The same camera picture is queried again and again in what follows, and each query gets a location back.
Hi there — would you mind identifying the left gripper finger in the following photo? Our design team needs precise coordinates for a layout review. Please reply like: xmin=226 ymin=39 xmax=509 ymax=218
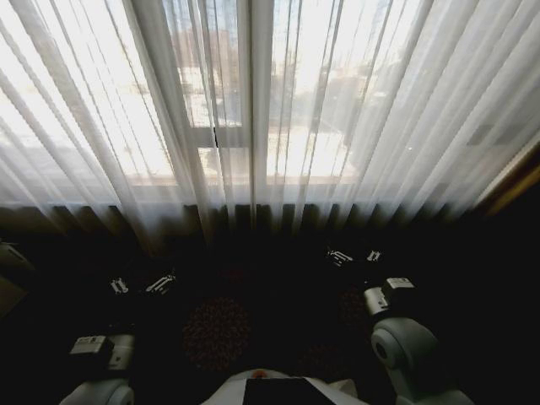
xmin=144 ymin=271 xmax=177 ymax=294
xmin=108 ymin=276 xmax=130 ymax=296

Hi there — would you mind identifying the sheer white curtain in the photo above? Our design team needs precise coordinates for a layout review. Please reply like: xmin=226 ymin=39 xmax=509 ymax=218
xmin=0 ymin=0 xmax=259 ymax=259
xmin=248 ymin=0 xmax=540 ymax=227

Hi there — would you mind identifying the white robot front shell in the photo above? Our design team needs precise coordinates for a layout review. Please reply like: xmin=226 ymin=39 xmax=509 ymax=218
xmin=206 ymin=368 xmax=359 ymax=405

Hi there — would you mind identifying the white window frame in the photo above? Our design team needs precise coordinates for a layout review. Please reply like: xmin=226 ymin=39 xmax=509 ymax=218
xmin=126 ymin=0 xmax=381 ymax=189

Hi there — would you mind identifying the brown wooden wall trim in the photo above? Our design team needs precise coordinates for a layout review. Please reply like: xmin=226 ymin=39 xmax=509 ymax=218
xmin=475 ymin=142 xmax=540 ymax=217

